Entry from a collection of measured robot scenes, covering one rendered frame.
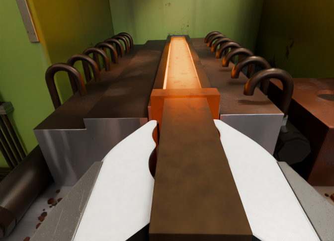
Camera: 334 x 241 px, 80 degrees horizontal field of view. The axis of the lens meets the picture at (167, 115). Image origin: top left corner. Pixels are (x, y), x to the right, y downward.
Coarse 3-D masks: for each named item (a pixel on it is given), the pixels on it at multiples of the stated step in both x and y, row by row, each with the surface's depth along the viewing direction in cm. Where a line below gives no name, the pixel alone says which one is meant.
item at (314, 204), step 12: (288, 168) 8; (288, 180) 8; (300, 180) 8; (300, 192) 7; (312, 192) 7; (300, 204) 7; (312, 204) 7; (324, 204) 7; (312, 216) 6; (324, 216) 6; (324, 228) 6; (324, 240) 6
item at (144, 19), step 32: (128, 0) 54; (160, 0) 54; (192, 0) 53; (224, 0) 53; (256, 0) 53; (128, 32) 58; (160, 32) 57; (192, 32) 57; (224, 32) 57; (256, 32) 56
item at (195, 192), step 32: (192, 64) 22; (160, 96) 13; (192, 96) 13; (160, 128) 14; (192, 128) 10; (160, 160) 8; (192, 160) 8; (224, 160) 8; (160, 192) 7; (192, 192) 6; (224, 192) 6; (160, 224) 6; (192, 224) 6; (224, 224) 6
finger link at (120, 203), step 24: (120, 144) 10; (144, 144) 10; (120, 168) 9; (144, 168) 9; (96, 192) 8; (120, 192) 7; (144, 192) 7; (96, 216) 7; (120, 216) 7; (144, 216) 7; (96, 240) 6; (120, 240) 6; (144, 240) 7
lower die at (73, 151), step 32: (128, 64) 31; (160, 64) 26; (96, 96) 22; (128, 96) 19; (224, 96) 18; (256, 96) 18; (64, 128) 17; (96, 128) 16; (128, 128) 16; (256, 128) 16; (64, 160) 18; (96, 160) 18
